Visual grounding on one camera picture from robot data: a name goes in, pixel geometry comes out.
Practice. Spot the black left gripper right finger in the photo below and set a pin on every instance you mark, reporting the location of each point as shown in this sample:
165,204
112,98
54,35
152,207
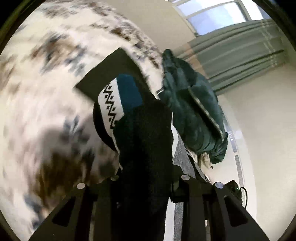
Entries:
219,208

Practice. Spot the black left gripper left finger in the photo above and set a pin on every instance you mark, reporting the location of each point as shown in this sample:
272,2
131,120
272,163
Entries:
71,219

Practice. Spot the black patterned knit garment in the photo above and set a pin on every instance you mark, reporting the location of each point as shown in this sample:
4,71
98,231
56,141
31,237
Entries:
159,191

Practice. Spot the white floral bed sheet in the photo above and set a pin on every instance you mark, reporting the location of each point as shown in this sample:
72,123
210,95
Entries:
48,140

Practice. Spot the dark green quilted jacket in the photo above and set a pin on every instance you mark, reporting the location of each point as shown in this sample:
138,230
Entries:
197,115

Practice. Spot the flat black storage box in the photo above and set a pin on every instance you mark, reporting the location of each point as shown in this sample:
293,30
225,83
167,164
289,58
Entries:
118,62

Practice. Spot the grey green curtain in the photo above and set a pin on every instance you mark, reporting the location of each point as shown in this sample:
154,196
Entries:
232,55

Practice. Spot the black device with cable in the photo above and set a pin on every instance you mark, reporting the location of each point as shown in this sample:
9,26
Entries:
239,192

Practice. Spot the window with white frame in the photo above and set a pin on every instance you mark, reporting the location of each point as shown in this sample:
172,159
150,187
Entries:
205,16

